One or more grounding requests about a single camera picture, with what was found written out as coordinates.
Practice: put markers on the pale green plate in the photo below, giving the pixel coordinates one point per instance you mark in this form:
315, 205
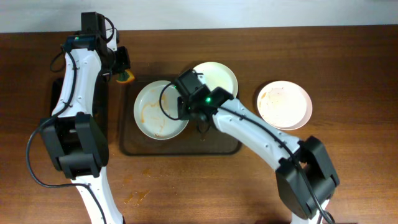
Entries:
155, 108

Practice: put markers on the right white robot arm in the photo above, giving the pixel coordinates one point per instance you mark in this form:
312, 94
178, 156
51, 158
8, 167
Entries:
305, 175

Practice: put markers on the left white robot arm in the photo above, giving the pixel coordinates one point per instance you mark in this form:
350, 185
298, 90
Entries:
76, 144

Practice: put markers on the black rectangular tray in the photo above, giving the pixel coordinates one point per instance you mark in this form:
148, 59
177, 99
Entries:
100, 101

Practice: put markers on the cream white plate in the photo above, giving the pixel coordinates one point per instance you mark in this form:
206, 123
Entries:
214, 74

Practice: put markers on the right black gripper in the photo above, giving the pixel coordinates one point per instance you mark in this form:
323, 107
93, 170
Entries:
185, 109

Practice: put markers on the pinkish white plate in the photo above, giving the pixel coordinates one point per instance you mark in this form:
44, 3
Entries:
284, 105

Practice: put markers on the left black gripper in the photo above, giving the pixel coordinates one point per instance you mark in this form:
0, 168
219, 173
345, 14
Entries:
122, 61

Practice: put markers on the brown serving tray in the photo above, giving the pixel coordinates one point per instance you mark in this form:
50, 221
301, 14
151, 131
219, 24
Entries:
192, 141

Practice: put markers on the orange green sponge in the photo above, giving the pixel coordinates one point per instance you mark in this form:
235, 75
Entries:
125, 77

